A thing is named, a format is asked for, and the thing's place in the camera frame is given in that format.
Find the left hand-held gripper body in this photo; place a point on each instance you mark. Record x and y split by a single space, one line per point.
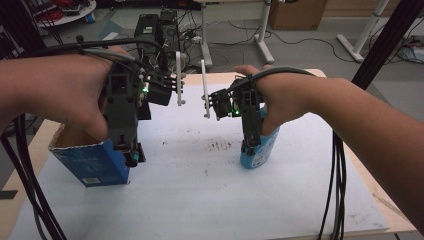
121 100

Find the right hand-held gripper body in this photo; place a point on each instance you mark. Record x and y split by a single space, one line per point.
250 113

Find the blue spray bottle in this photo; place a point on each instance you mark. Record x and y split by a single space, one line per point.
265 153

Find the blue cardboard box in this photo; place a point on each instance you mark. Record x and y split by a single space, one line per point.
90 163

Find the person's right hand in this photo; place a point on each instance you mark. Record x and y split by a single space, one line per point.
286 96

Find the person's left hand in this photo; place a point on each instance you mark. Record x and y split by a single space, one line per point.
76 90

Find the small white box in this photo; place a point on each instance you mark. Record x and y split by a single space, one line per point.
110 36

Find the white foam mat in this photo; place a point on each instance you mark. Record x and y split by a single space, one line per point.
200 200

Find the black computer tower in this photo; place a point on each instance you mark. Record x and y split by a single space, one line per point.
169 26
146 30

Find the white power strip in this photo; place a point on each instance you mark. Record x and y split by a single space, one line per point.
196 39

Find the round white table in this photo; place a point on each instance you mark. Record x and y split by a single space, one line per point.
78 13

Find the brown cardboard box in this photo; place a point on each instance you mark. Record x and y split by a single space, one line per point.
296 13

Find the dark tape strip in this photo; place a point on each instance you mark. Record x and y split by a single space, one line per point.
8 194

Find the black stand pole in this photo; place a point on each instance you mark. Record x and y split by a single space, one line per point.
383 43

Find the light blue cloth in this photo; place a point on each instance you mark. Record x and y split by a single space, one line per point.
413 53

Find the white desk frame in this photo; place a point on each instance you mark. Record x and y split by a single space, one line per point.
206 33
365 30

